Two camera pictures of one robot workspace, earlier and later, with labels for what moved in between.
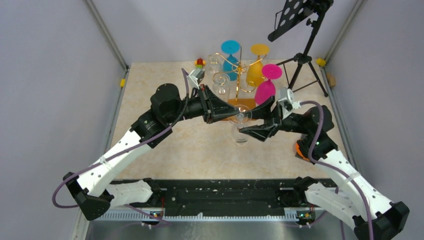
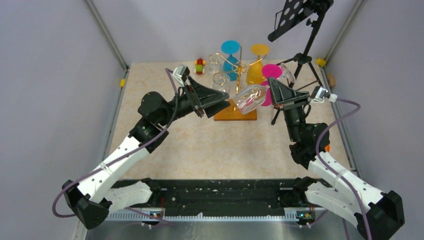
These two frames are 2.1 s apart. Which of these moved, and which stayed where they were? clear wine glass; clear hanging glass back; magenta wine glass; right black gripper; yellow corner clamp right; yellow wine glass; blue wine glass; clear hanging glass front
Moved: right black gripper; clear wine glass
Stayed: clear hanging glass front; blue wine glass; magenta wine glass; yellow wine glass; clear hanging glass back; yellow corner clamp right
